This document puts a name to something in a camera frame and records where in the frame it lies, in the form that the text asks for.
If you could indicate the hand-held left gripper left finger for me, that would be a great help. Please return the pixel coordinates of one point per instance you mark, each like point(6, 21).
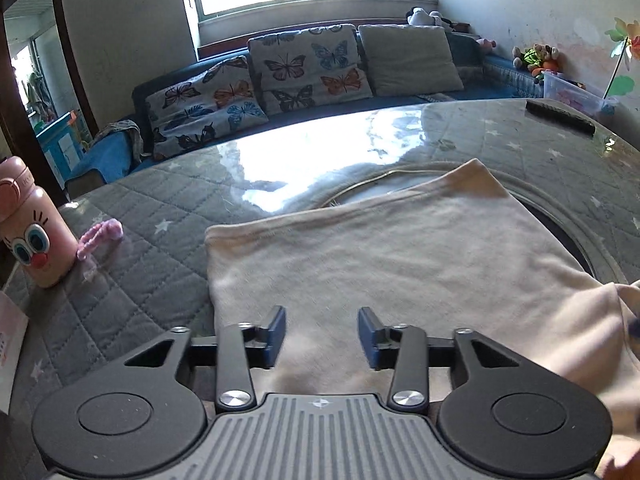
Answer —
point(277, 335)

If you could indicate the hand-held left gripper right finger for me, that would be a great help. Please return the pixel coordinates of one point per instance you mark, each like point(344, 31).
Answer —
point(367, 335)

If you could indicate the cream shirt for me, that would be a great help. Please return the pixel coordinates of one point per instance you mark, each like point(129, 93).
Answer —
point(400, 250)

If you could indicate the dark blue sofa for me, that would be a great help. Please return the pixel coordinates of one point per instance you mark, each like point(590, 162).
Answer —
point(320, 115)

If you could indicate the butterfly print pillow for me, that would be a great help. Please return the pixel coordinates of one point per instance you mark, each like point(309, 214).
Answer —
point(200, 105)
point(310, 65)

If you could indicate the grey cloth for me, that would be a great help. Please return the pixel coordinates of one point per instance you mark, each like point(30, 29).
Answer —
point(125, 132)

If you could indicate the white plastic bag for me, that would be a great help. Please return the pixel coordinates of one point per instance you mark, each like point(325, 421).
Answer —
point(10, 350)

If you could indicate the pink cartoon face bottle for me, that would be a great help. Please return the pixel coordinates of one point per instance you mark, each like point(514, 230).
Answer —
point(30, 210)

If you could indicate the beige pillow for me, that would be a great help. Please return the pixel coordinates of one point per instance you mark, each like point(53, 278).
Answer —
point(410, 60)

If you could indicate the black remote control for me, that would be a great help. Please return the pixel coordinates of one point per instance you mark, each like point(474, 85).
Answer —
point(560, 116)

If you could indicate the clear plastic storage box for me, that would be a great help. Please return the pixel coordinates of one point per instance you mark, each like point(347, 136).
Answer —
point(565, 92)

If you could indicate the black and white plush toy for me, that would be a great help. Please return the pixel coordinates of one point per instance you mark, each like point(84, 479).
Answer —
point(422, 17)

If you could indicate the pile of small plush toys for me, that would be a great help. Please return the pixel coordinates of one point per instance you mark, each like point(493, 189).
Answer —
point(537, 57)

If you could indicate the colourful pinwheel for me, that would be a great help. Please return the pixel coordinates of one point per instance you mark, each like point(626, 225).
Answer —
point(625, 42)

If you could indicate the dark wooden door frame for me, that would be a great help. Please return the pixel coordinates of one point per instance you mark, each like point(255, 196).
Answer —
point(15, 135)

